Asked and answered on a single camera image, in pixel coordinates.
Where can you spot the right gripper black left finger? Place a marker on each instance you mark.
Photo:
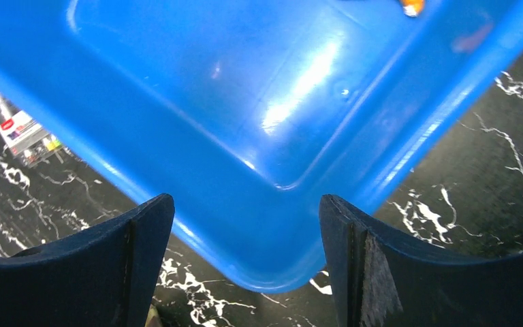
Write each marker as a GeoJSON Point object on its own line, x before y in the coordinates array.
{"type": "Point", "coordinates": [104, 275]}

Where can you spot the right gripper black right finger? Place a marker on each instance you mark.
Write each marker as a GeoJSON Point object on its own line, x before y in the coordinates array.
{"type": "Point", "coordinates": [381, 276]}

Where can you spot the blue plastic bin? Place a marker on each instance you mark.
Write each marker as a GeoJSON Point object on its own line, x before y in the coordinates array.
{"type": "Point", "coordinates": [247, 112]}

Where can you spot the small clear marker box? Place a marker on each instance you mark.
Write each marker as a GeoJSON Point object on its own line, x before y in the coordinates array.
{"type": "Point", "coordinates": [26, 139]}

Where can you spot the black marbled table mat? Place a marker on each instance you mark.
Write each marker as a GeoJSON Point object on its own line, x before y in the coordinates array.
{"type": "Point", "coordinates": [466, 195]}

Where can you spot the orange toy food piece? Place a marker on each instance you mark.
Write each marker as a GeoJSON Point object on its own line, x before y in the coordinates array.
{"type": "Point", "coordinates": [412, 8]}

